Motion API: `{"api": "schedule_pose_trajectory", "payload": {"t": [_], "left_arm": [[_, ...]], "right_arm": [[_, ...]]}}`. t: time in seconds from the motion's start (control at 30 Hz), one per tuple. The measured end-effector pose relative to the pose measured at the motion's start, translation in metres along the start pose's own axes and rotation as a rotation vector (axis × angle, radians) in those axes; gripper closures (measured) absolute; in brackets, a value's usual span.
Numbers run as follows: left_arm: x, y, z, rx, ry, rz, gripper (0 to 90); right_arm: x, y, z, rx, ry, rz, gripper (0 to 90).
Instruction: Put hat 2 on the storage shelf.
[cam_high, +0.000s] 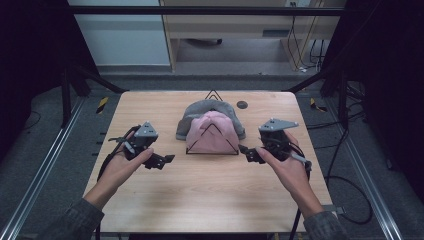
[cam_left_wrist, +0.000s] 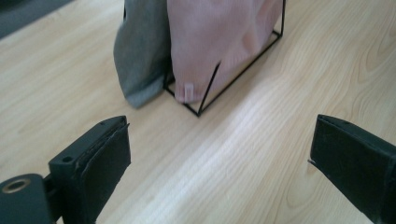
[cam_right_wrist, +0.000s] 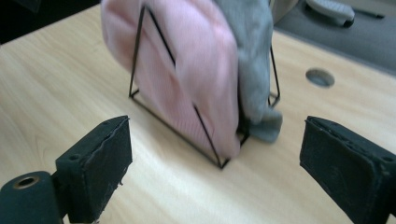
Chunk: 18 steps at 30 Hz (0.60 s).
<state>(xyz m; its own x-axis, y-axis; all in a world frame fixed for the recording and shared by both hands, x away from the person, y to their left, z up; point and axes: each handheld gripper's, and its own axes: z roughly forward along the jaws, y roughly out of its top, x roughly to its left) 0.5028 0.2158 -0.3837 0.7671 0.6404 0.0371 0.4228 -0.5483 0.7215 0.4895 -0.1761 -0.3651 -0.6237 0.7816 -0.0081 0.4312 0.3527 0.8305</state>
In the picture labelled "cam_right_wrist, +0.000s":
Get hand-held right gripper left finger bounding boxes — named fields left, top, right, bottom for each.
left=55, top=115, right=134, bottom=224

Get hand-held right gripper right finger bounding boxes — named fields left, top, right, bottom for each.
left=299, top=116, right=396, bottom=224

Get grey knit beanie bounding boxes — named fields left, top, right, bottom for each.
left=214, top=0, right=284, bottom=144

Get pink knit beanie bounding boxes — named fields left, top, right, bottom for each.
left=101, top=0, right=242, bottom=160

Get grey round table grommet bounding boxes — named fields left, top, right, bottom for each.
left=305, top=68, right=335, bottom=89

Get black wire triangle rack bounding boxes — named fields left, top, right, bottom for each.
left=128, top=4, right=281, bottom=170

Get chair base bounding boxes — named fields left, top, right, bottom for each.
left=304, top=0, right=356, bottom=28

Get thin black floor cable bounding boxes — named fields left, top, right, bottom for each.
left=354, top=7, right=386, bottom=20

